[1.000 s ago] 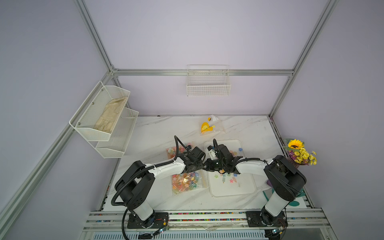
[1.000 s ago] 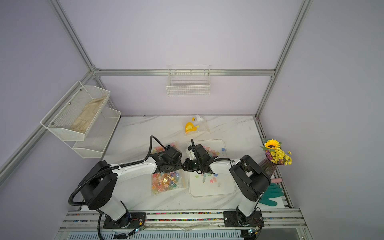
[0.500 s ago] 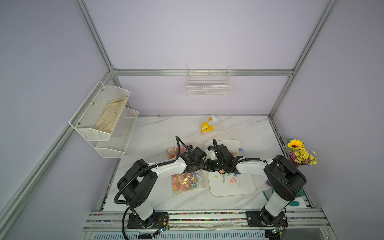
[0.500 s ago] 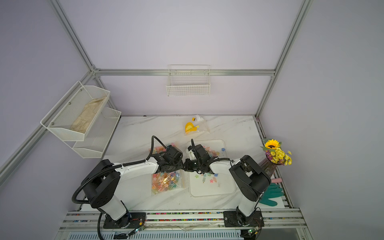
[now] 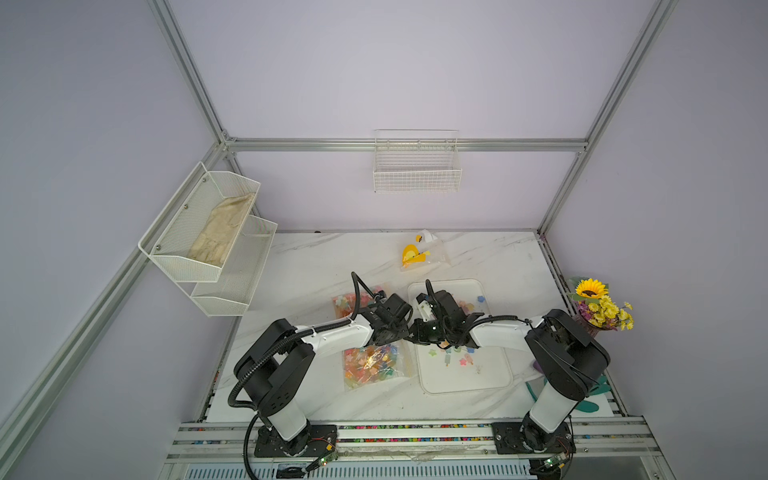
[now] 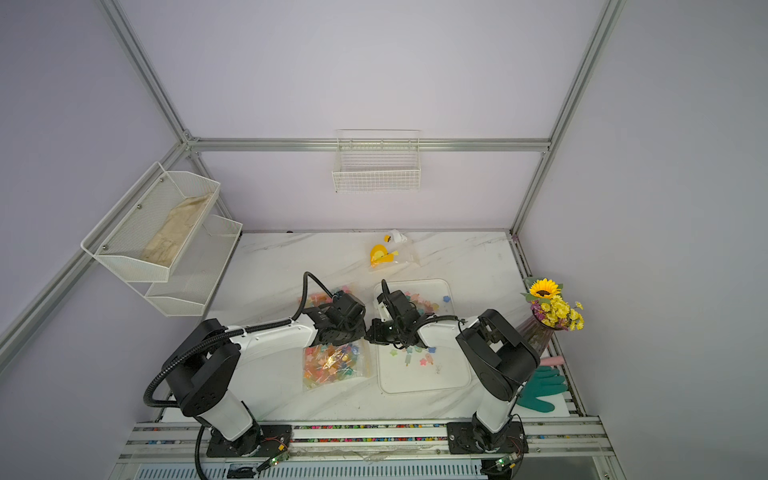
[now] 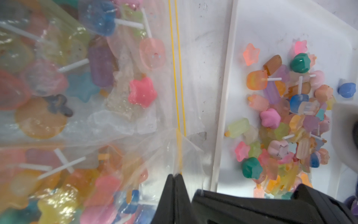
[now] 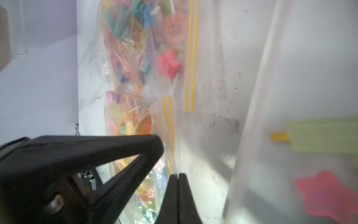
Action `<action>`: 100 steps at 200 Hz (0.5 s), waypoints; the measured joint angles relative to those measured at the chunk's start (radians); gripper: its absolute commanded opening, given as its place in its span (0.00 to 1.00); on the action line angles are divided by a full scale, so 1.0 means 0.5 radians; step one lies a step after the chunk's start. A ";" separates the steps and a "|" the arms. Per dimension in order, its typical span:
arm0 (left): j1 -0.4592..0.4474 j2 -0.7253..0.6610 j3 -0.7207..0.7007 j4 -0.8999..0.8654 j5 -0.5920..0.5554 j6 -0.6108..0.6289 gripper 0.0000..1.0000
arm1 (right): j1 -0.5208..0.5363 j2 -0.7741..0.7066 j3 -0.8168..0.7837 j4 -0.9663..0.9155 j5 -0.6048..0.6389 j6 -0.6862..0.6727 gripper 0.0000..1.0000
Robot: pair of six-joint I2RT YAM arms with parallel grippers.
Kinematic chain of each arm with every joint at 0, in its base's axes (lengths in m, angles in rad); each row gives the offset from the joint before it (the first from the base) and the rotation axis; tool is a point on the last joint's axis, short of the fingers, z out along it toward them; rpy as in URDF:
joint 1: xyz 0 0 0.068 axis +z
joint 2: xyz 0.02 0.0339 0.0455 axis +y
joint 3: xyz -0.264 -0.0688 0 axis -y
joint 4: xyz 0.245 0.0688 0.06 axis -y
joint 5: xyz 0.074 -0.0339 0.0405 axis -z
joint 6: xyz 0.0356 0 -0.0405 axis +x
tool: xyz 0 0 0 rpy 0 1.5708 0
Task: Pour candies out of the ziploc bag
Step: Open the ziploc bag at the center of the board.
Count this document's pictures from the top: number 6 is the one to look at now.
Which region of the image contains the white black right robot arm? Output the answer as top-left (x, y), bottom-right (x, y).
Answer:
top-left (365, 281), bottom-right (540, 455)

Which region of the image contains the sunflower and yellow flower bouquet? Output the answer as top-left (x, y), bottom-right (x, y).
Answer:
top-left (522, 277), bottom-right (585, 331)

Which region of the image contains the white plastic tray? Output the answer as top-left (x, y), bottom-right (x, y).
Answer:
top-left (376, 279), bottom-right (472, 394)

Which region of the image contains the clear ziploc bag of candies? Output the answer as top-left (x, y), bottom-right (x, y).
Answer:
top-left (369, 229), bottom-right (419, 270)

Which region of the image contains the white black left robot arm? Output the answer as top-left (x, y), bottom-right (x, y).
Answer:
top-left (143, 272), bottom-right (366, 457)

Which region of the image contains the beige cloth in shelf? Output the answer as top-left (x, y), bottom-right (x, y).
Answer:
top-left (140, 194), bottom-right (211, 267)

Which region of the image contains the pile of candies on tray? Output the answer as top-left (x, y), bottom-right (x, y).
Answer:
top-left (377, 289), bottom-right (457, 350)

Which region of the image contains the white two-tier mesh shelf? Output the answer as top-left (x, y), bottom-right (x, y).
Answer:
top-left (81, 163), bottom-right (243, 317)

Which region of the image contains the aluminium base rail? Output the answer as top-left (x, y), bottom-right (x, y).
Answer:
top-left (109, 416), bottom-right (625, 479)

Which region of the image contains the dark glass vase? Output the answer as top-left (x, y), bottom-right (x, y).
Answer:
top-left (516, 315), bottom-right (556, 357)

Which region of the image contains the green rubber glove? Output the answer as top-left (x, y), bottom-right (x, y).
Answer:
top-left (517, 366), bottom-right (568, 413)

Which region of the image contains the white wire wall basket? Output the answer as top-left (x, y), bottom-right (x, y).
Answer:
top-left (332, 129), bottom-right (422, 193)

